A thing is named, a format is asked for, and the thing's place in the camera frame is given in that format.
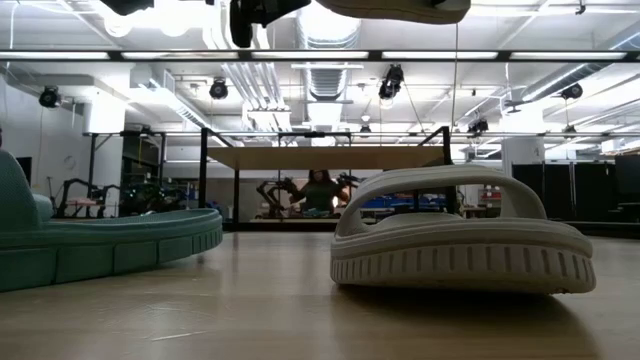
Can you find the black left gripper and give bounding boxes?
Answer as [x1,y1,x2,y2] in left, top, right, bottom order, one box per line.
[228,0,312,50]

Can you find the light grey rubber slide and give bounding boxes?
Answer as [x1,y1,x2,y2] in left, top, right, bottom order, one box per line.
[313,0,472,26]
[329,164,598,295]

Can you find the black overhead light bar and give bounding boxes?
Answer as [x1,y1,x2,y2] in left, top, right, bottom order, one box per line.
[0,48,640,64]

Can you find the person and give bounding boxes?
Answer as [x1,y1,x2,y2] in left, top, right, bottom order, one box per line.
[288,168,351,217]

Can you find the blue storage bins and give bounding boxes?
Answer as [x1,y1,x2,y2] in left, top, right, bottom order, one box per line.
[360,194,447,210]

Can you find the black background rack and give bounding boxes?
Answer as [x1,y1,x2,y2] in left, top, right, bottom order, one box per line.
[82,130,167,211]

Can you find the white pillar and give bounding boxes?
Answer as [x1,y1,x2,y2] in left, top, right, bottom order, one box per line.
[501,135,546,176]

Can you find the black partition panels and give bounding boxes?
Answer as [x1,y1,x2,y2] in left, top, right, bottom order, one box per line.
[511,153,640,224]

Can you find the silver ventilation duct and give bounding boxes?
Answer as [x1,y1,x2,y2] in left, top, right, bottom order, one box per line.
[295,9,362,102]

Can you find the thin hanging cable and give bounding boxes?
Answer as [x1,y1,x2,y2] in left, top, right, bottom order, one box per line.
[451,22,460,132]

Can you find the black aluminium table frame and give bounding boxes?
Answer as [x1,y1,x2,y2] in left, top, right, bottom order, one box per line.
[219,219,640,240]

